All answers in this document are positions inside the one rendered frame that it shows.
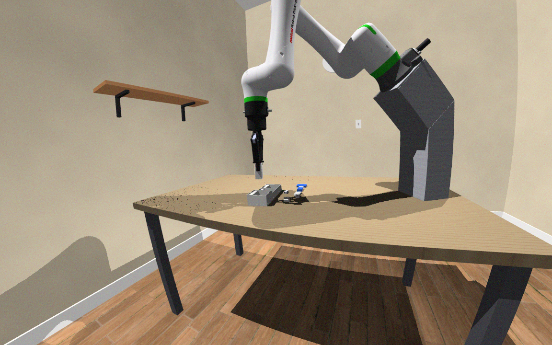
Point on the white three-compartment bin rack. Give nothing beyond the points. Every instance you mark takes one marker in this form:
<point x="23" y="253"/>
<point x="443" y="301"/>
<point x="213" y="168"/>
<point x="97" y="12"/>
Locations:
<point x="263" y="196"/>

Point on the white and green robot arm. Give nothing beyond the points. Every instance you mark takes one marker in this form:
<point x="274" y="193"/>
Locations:
<point x="366" y="49"/>

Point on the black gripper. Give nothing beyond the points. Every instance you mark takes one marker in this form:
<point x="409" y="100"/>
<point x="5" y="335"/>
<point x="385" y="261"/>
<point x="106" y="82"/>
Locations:
<point x="257" y="124"/>

